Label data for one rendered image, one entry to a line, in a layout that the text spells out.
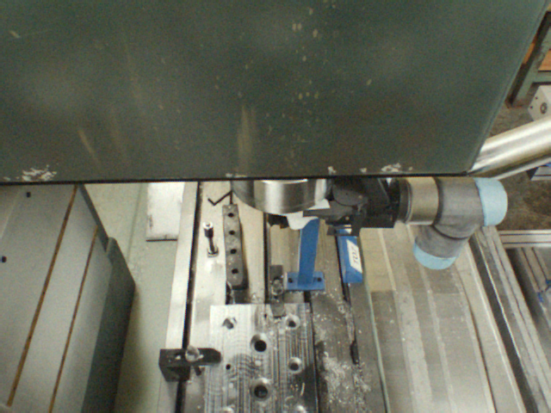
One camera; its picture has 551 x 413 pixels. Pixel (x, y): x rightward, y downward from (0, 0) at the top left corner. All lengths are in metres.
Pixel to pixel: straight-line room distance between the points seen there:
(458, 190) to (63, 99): 0.55
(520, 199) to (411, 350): 1.66
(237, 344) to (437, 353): 0.58
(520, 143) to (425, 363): 0.72
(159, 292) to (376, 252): 0.70
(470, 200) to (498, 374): 0.85
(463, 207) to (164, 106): 0.49
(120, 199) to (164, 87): 1.52
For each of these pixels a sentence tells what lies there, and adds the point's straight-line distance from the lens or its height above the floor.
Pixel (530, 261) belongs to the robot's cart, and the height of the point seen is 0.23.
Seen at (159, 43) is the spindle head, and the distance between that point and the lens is 0.43.
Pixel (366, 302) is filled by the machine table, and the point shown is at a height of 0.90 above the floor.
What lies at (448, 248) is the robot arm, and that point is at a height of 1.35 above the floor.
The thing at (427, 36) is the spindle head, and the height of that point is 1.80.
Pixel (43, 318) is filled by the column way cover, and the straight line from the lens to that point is 1.01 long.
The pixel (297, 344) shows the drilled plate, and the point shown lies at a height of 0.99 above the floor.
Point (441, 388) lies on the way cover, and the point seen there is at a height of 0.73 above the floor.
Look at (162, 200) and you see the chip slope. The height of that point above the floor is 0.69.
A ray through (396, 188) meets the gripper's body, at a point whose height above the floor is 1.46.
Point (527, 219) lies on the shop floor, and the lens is 2.85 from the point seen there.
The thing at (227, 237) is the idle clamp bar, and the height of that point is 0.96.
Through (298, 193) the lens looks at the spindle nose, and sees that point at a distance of 0.63.
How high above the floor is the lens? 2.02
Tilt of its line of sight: 51 degrees down
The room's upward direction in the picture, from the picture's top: straight up
